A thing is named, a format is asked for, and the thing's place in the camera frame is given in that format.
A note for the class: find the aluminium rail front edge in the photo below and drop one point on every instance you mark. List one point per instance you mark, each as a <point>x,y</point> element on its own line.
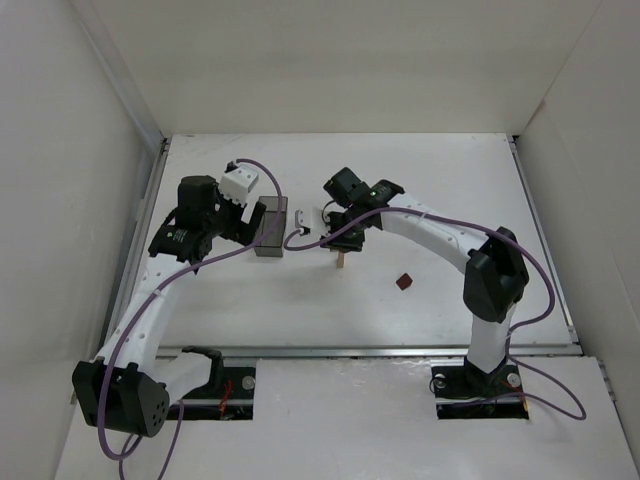
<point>290,352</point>

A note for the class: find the aluminium rail edge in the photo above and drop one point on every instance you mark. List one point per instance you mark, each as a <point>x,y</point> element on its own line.
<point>145,192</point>
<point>290,352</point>
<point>512,140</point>

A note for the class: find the aluminium rail right edge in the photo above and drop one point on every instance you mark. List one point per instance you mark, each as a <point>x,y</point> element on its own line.
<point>512,140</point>

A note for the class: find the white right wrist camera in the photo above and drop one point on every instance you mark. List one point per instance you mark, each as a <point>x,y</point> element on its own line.
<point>310,220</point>

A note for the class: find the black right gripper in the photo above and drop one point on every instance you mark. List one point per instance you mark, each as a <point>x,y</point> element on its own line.
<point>343,239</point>

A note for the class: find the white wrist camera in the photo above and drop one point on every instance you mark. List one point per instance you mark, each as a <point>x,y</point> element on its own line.
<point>310,220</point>
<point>237,183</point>

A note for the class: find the smoky transparent plastic bin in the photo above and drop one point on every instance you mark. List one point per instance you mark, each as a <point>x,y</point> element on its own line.
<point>274,221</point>

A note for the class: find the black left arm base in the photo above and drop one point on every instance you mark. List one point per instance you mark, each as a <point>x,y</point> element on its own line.
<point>211,393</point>

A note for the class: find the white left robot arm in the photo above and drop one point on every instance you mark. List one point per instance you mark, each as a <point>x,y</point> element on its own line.
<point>122,389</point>

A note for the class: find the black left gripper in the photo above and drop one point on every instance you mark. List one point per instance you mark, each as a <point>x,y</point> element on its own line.
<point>239,226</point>

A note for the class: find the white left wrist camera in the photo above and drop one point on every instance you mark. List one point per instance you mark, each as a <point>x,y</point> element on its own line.
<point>237,183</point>

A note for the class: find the dark red wood block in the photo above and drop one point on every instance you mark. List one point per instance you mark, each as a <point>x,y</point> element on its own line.
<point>404,282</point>

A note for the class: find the aluminium rail left edge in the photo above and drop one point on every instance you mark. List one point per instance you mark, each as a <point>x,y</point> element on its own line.
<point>145,192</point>

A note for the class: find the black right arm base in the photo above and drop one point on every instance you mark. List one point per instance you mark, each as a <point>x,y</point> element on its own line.
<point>464,393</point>

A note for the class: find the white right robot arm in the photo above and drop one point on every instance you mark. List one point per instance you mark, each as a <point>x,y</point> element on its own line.
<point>494,271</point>

